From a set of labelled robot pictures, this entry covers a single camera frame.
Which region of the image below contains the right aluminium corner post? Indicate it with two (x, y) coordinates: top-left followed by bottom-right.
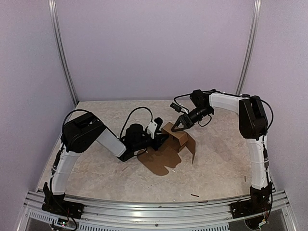
(235, 0), (262, 95)

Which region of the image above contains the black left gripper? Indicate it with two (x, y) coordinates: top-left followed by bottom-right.
(133, 131), (170, 152)

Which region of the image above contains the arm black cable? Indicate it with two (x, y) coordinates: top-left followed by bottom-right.
(119, 107), (154, 154)
(173, 89), (219, 104)

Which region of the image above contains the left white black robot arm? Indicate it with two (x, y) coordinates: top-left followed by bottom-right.
(42, 109), (169, 219)

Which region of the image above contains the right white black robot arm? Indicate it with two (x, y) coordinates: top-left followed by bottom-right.
(170, 89), (273, 218)

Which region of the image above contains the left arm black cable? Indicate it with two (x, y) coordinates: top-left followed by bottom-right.
(119, 107), (154, 154)

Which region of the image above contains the front aluminium frame rail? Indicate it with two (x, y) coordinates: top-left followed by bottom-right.
(15, 191), (299, 231)

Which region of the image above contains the left aluminium corner post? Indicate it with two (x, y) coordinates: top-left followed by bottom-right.
(48, 0), (79, 106)

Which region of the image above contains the brown cardboard box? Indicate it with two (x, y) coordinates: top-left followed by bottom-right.
(137, 122), (196, 176)

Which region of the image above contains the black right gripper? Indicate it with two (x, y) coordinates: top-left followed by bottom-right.
(171, 106), (212, 132)

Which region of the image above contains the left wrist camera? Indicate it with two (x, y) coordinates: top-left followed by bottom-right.
(145, 117), (163, 139)

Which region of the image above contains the aluminium corner post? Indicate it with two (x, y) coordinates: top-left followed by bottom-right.
(48, 0), (79, 106)
(235, 0), (262, 95)

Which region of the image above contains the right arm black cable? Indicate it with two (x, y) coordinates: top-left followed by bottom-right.
(173, 89), (219, 104)

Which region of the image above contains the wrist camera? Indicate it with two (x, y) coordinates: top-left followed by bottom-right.
(145, 117), (163, 139)
(170, 103), (189, 114)

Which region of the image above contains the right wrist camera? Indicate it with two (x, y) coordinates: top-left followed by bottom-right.
(170, 103), (189, 114)

